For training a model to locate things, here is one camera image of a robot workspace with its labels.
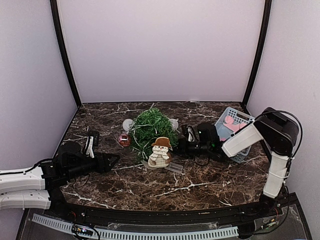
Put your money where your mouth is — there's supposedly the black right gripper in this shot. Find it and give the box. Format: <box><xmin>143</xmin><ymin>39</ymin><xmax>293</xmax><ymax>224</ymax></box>
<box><xmin>166</xmin><ymin>137</ymin><xmax>211</xmax><ymax>159</ymax></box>

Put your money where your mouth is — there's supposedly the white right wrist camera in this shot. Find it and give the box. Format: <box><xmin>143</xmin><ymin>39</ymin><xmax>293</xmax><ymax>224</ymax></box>
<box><xmin>181</xmin><ymin>124</ymin><xmax>198</xmax><ymax>142</ymax></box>

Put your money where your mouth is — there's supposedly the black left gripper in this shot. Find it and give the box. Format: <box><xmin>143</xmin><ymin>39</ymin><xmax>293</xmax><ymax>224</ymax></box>
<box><xmin>66</xmin><ymin>151</ymin><xmax>120</xmax><ymax>181</ymax></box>

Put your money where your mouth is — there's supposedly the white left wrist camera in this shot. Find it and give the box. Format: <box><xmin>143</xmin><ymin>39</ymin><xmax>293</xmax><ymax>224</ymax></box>
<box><xmin>83</xmin><ymin>130</ymin><xmax>100</xmax><ymax>159</ymax></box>

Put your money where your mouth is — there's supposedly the small green christmas tree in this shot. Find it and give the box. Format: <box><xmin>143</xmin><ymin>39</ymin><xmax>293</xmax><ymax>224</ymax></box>
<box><xmin>128</xmin><ymin>107</ymin><xmax>178</xmax><ymax>162</ymax></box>

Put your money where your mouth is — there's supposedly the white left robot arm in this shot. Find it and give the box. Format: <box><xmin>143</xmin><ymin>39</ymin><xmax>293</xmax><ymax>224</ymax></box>
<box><xmin>0</xmin><ymin>141</ymin><xmax>120</xmax><ymax>218</ymax></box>

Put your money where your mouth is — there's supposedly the white cable duct strip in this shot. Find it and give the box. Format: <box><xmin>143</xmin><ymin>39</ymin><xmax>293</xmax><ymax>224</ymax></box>
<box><xmin>31</xmin><ymin>214</ymin><xmax>239</xmax><ymax>240</ymax></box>

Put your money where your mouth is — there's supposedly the blue plastic basket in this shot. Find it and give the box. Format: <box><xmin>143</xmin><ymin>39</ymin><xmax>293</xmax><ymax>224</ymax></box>
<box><xmin>214</xmin><ymin>106</ymin><xmax>256</xmax><ymax>164</ymax></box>

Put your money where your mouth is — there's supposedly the pink bow ornament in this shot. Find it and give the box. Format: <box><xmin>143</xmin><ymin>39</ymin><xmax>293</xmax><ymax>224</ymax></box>
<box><xmin>223</xmin><ymin>115</ymin><xmax>247</xmax><ymax>133</ymax></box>

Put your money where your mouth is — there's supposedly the clear string light garland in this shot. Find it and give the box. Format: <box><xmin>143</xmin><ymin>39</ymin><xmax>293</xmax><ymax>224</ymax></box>
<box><xmin>118</xmin><ymin>106</ymin><xmax>183</xmax><ymax>174</ymax></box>

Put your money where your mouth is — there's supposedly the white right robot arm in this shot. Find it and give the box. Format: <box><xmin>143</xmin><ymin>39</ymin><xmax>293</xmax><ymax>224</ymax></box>
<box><xmin>173</xmin><ymin>107</ymin><xmax>303</xmax><ymax>217</ymax></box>

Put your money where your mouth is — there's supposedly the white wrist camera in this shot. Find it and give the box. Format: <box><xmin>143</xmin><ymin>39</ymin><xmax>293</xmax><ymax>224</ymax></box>
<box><xmin>181</xmin><ymin>124</ymin><xmax>198</xmax><ymax>142</ymax></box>
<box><xmin>83</xmin><ymin>130</ymin><xmax>100</xmax><ymax>159</ymax></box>

